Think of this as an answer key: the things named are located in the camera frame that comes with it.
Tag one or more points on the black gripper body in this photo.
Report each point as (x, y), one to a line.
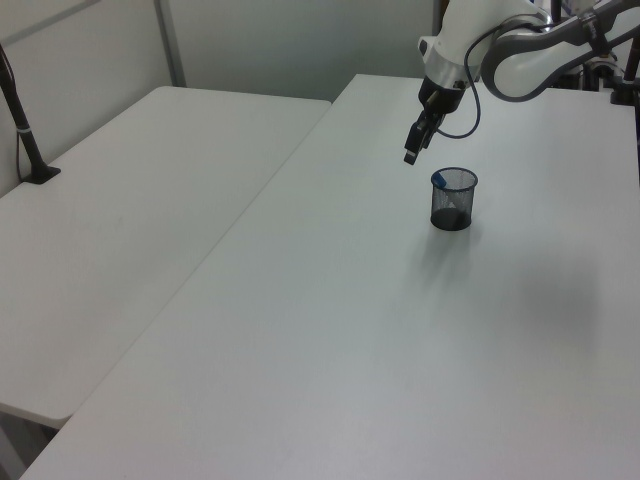
(442, 97)

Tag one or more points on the white and blue box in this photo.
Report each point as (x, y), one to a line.
(567, 6)

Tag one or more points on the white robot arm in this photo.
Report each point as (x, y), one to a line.
(462, 30)

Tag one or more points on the black camera stand pole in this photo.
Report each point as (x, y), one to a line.
(22, 127)

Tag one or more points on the blue and white marker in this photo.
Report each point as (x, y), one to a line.
(440, 179)

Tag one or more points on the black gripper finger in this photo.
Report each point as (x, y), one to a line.
(416, 137)
(435, 127)

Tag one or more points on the grey metal partition post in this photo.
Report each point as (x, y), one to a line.
(170, 45)

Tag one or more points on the black mesh pen cup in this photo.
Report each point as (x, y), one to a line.
(454, 207)

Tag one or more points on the black clamp camera stand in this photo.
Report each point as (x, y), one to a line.
(624, 92)

